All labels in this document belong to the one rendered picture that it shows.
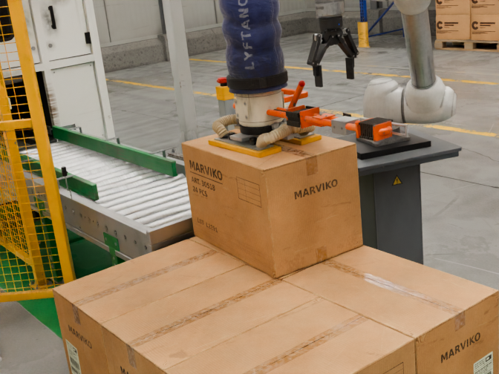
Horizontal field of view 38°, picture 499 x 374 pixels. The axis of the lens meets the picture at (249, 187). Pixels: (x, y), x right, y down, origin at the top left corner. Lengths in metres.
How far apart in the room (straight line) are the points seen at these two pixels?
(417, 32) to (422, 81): 0.25
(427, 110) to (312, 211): 0.83
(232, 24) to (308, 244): 0.82
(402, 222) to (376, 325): 1.18
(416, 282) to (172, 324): 0.81
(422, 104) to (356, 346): 1.33
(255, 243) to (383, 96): 0.97
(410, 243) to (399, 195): 0.24
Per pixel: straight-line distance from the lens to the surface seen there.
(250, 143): 2.64
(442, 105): 3.16
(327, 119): 2.41
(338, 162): 2.59
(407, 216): 3.34
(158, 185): 3.83
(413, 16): 2.90
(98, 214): 3.37
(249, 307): 2.38
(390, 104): 3.19
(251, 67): 2.60
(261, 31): 2.59
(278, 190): 2.46
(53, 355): 3.49
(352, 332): 2.20
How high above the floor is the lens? 1.63
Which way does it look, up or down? 18 degrees down
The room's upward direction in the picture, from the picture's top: 6 degrees counter-clockwise
